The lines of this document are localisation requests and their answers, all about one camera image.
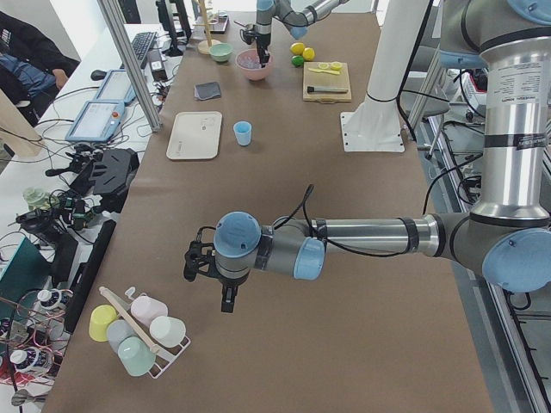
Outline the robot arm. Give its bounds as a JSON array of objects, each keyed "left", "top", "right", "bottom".
[
  {"left": 211, "top": 1, "right": 550, "bottom": 312},
  {"left": 253, "top": 0, "right": 347, "bottom": 67}
]

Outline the yellow cup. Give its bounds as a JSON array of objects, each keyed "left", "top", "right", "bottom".
[{"left": 89, "top": 305, "right": 118, "bottom": 342}]

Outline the mint green bowl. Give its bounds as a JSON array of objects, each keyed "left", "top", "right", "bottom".
[{"left": 209, "top": 43, "right": 233, "bottom": 63}]

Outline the black keyboard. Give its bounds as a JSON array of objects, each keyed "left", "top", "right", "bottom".
[{"left": 131, "top": 32, "right": 157, "bottom": 60}]

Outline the cream plastic tray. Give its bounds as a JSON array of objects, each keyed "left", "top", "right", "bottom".
[{"left": 166, "top": 111, "right": 222, "bottom": 160}]

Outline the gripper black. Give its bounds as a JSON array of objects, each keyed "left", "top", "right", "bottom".
[
  {"left": 219, "top": 274, "right": 248, "bottom": 312},
  {"left": 257, "top": 35, "right": 270, "bottom": 67}
]

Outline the metal muddler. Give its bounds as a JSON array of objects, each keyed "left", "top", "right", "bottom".
[{"left": 306, "top": 86, "right": 349, "bottom": 94}]

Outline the black monitor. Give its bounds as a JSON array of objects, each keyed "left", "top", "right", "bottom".
[{"left": 155, "top": 0, "right": 192, "bottom": 57}]

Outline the yellow lemon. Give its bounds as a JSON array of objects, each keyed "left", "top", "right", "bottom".
[
  {"left": 301, "top": 47, "right": 315, "bottom": 61},
  {"left": 289, "top": 42, "right": 306, "bottom": 55}
]

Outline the pink cup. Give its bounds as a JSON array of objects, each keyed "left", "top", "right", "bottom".
[{"left": 130, "top": 295, "right": 168, "bottom": 328}]

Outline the white cup rack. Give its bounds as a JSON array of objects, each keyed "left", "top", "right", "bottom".
[{"left": 99, "top": 287, "right": 191, "bottom": 379}]

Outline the grey folded cloth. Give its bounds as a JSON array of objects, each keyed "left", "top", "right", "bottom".
[{"left": 194, "top": 82, "right": 221, "bottom": 101}]

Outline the green lime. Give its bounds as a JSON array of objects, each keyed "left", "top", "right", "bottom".
[{"left": 291, "top": 55, "right": 304, "bottom": 67}]

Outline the yellow plastic knife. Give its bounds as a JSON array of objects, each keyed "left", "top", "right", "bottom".
[{"left": 307, "top": 67, "right": 341, "bottom": 76}]

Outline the white cup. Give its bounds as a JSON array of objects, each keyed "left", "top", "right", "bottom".
[{"left": 149, "top": 316, "right": 187, "bottom": 348}]

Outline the wooden cutting board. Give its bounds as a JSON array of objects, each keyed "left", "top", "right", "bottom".
[{"left": 302, "top": 62, "right": 352, "bottom": 103}]

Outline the pink bowl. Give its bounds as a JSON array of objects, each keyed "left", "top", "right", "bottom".
[{"left": 235, "top": 48, "right": 273, "bottom": 81}]

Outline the clear ice cubes pile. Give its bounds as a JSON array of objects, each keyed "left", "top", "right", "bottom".
[{"left": 236, "top": 49, "right": 262, "bottom": 71}]

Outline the light blue plastic cup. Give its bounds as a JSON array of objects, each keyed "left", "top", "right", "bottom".
[{"left": 233, "top": 120, "right": 252, "bottom": 146}]

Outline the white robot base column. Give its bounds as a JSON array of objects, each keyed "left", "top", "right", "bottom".
[{"left": 341, "top": 0, "right": 432, "bottom": 152}]

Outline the aluminium frame post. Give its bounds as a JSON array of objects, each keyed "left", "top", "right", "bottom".
[{"left": 97, "top": 0, "right": 161, "bottom": 133}]

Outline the teach pendant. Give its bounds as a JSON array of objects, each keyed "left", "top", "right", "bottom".
[
  {"left": 65, "top": 99, "right": 126, "bottom": 143},
  {"left": 95, "top": 69, "right": 136, "bottom": 105}
]

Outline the person in dark jacket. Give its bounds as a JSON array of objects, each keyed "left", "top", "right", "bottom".
[{"left": 1, "top": 13, "right": 79, "bottom": 126}]

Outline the wooden cup stand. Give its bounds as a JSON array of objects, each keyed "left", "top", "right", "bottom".
[{"left": 194, "top": 0, "right": 220, "bottom": 55}]

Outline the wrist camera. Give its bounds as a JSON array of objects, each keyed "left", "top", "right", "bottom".
[
  {"left": 240, "top": 23, "right": 257, "bottom": 46},
  {"left": 183, "top": 226, "right": 220, "bottom": 282}
]

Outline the mint cup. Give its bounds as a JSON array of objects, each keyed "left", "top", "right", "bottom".
[{"left": 117, "top": 336, "right": 156, "bottom": 377}]

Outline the grey cup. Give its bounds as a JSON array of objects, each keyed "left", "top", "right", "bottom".
[{"left": 106, "top": 319, "right": 135, "bottom": 354}]

